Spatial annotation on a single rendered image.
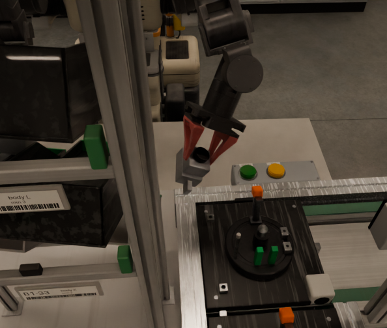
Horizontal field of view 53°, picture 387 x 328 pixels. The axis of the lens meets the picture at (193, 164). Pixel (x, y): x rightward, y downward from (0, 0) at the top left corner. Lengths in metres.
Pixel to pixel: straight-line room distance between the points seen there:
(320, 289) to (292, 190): 0.27
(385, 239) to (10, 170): 0.50
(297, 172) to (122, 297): 0.51
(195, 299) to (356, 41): 3.11
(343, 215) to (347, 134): 1.72
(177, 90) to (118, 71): 1.34
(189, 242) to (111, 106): 0.63
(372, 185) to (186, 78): 0.90
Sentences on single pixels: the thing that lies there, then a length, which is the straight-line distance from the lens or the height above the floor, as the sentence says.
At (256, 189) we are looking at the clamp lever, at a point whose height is 1.07.
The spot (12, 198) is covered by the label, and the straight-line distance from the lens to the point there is 0.33.
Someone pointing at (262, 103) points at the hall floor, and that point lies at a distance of 2.76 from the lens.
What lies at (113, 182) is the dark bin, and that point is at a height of 1.35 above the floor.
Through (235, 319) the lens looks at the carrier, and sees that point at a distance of 0.77.
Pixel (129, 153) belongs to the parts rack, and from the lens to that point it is 0.28.
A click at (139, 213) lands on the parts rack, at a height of 1.42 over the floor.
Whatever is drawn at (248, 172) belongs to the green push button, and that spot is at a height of 0.97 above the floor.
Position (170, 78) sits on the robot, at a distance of 1.65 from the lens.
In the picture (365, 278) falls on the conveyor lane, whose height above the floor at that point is 0.92.
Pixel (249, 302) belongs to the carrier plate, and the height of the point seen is 0.97.
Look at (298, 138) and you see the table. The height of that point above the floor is 0.86.
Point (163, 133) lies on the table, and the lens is 1.22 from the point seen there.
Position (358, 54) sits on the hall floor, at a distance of 3.48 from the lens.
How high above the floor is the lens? 1.68
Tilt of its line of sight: 47 degrees down
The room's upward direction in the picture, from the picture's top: straight up
